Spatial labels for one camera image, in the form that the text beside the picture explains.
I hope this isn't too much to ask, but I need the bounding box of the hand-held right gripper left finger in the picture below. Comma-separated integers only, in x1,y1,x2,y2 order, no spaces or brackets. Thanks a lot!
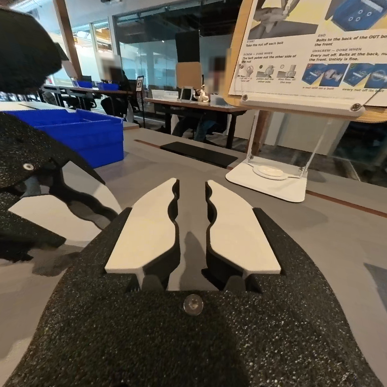
104,177,181,290

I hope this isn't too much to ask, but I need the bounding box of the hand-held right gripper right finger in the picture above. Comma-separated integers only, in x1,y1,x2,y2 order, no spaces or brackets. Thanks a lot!
205,180,282,289

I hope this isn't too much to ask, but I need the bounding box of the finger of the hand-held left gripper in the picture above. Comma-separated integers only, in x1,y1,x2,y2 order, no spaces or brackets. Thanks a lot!
48,167,121,231

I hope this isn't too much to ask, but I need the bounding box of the instruction sheet on stand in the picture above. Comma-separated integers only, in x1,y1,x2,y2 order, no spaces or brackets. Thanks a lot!
225,0,387,204

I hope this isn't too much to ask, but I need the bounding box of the background desk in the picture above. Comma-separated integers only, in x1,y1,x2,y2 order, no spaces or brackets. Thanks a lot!
145,98,251,149
42,85,135,111

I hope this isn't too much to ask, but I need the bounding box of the black table mat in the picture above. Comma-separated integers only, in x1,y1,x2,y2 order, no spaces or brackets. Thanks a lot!
160,141,239,169

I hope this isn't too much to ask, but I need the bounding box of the sign stand with code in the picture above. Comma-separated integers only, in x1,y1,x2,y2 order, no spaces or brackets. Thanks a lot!
135,76,146,129

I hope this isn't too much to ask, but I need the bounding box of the printed instruction sheet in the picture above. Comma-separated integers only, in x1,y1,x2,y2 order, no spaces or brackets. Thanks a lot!
228,0,387,107

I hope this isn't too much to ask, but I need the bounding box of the wooden post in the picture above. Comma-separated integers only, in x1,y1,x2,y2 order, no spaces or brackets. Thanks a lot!
53,0,83,80

